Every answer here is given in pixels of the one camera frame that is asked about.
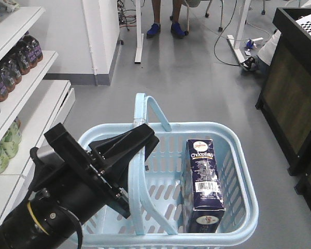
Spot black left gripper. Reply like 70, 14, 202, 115
45, 123, 159, 218

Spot light blue shopping basket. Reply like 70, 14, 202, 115
79, 93, 259, 248

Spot dark blue Chocofello cookie box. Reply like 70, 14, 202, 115
181, 139, 225, 233

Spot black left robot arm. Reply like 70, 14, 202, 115
0, 123, 159, 248

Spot white supermarket shelf unit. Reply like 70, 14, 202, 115
0, 1, 75, 224

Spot white desk leg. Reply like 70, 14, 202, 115
134, 0, 144, 64

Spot seated person legs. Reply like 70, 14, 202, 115
146, 0, 186, 39

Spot dark wooden display stand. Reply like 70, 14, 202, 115
256, 7, 311, 209

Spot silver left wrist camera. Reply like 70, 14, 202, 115
30, 145, 61, 164

